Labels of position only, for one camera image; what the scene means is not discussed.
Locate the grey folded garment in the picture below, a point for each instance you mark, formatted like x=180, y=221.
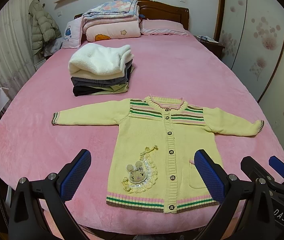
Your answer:
x=104, y=81

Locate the light green folded garment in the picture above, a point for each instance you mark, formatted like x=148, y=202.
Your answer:
x=115, y=89

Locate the dark wooden headboard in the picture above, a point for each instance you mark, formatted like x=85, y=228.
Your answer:
x=151, y=10

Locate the white fleece folded garment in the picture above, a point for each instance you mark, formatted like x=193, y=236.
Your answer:
x=93, y=60

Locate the black folded garment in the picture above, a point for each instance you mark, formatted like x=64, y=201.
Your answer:
x=83, y=90

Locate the green puffer jacket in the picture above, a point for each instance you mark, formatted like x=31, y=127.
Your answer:
x=44, y=27

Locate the pink folded blanket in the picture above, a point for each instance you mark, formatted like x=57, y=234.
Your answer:
x=109, y=31

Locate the white cartoon cushion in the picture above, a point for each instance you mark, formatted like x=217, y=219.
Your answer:
x=73, y=34

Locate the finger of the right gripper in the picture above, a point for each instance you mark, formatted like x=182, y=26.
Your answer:
x=277, y=165

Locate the items on nightstand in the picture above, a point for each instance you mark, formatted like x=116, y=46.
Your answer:
x=206, y=39

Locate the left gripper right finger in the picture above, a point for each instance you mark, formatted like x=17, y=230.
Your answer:
x=227, y=190

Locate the floral wardrobe door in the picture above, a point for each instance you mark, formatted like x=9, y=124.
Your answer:
x=253, y=39

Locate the dark wooden nightstand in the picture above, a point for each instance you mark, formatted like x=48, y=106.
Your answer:
x=215, y=48

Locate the white patterned curtain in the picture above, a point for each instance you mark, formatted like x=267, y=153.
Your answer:
x=16, y=57

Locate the pink pillow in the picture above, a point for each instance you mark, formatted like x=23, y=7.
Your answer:
x=162, y=27

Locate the floral folded quilt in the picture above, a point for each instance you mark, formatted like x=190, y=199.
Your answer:
x=113, y=10

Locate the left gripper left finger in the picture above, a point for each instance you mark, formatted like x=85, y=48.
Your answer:
x=27, y=219

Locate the yellow knit child cardigan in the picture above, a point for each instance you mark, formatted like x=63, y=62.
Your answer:
x=152, y=167

